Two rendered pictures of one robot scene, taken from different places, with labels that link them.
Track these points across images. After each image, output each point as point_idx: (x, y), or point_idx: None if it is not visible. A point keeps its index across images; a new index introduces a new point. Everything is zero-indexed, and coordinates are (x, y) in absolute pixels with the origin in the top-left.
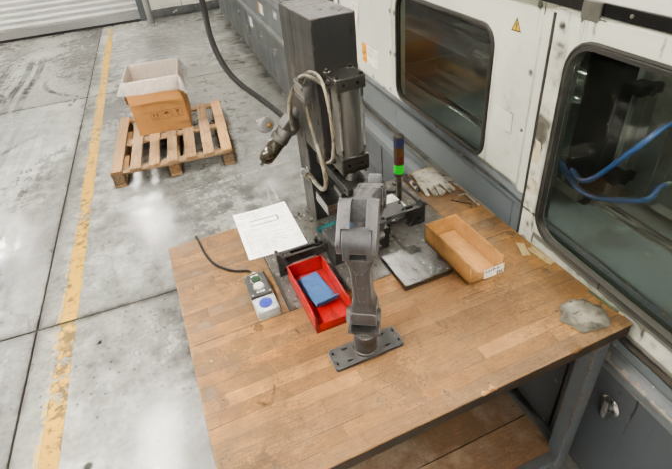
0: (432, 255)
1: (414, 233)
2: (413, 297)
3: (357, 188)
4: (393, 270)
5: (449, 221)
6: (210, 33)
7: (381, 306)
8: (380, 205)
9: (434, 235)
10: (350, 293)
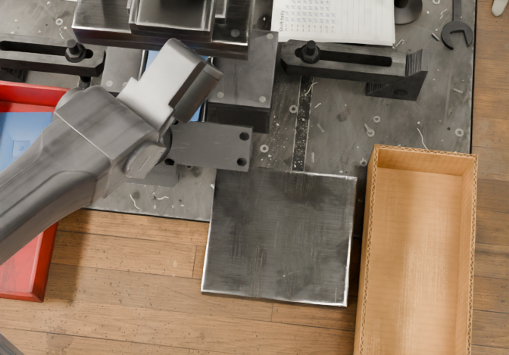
0: (333, 235)
1: (360, 126)
2: (204, 323)
3: (53, 118)
4: (211, 224)
5: (450, 162)
6: None
7: (120, 303)
8: (86, 204)
9: (370, 191)
10: (83, 222)
